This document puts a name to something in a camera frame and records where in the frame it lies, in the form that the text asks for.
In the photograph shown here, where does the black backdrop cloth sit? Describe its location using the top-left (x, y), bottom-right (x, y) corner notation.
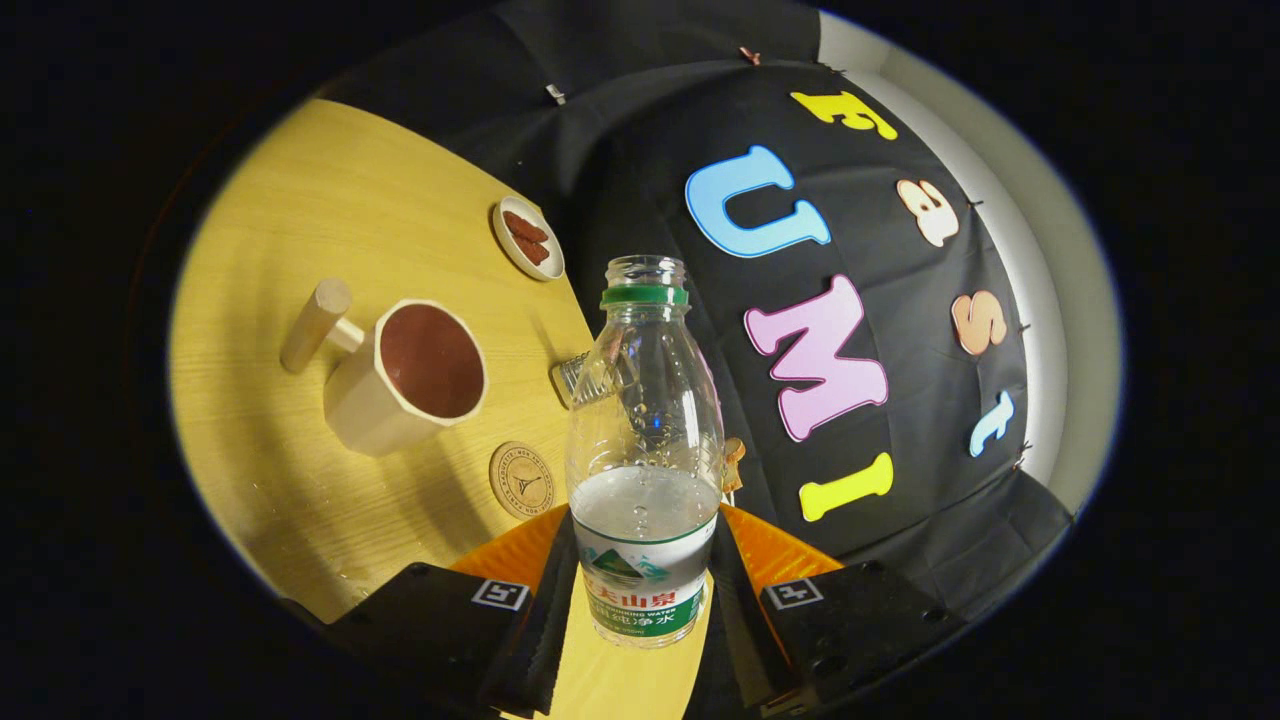
top-left (320, 0), bottom-right (1076, 621)

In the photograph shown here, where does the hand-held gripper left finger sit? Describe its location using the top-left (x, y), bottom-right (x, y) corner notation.
top-left (285, 503), bottom-right (581, 720)

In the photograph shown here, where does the small glass jar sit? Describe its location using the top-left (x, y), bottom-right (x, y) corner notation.
top-left (552, 350), bottom-right (621, 409)

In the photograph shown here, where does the round cork coaster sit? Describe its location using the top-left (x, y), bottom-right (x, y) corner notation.
top-left (489, 441), bottom-right (557, 521)

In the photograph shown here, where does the clear plastic bottle green label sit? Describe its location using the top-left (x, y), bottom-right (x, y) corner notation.
top-left (565, 255), bottom-right (726, 649)

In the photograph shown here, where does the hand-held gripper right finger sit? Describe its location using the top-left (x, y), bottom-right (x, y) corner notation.
top-left (700, 503), bottom-right (966, 716)

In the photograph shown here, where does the wooden table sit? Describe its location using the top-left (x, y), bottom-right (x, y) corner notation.
top-left (168, 98), bottom-right (716, 720)

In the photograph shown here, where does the cream cup with wooden handle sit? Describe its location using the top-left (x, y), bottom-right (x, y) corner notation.
top-left (280, 278), bottom-right (489, 458)

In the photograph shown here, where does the white round plate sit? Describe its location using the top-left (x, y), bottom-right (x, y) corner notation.
top-left (492, 196), bottom-right (566, 282)

